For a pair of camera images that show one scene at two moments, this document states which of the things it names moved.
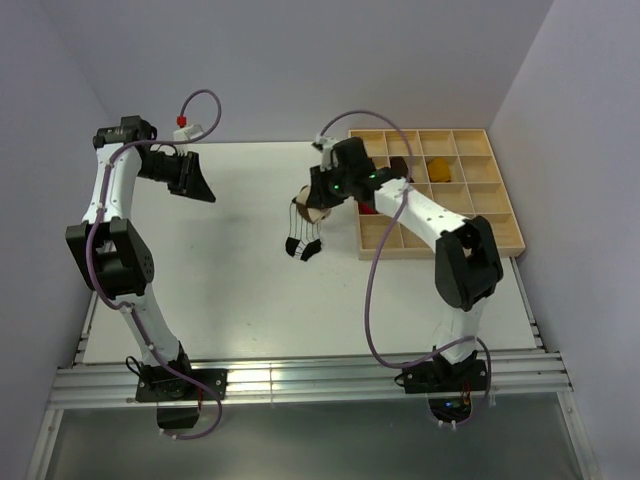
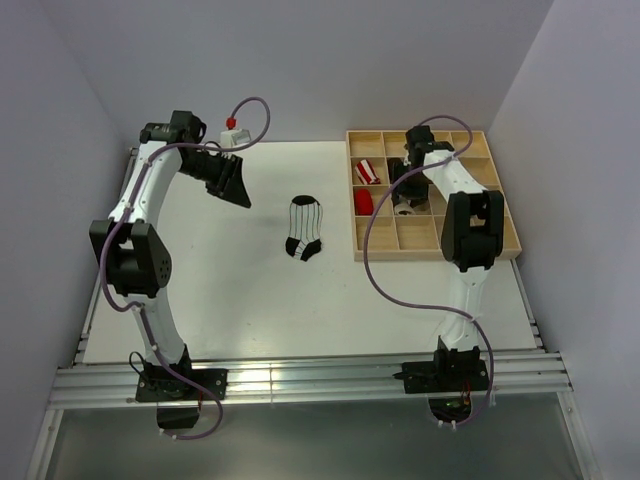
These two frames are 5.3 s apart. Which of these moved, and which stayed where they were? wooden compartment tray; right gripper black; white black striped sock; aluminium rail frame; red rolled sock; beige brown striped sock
Moved: right gripper black; beige brown striped sock
Stayed: white black striped sock; aluminium rail frame; red rolled sock; wooden compartment tray
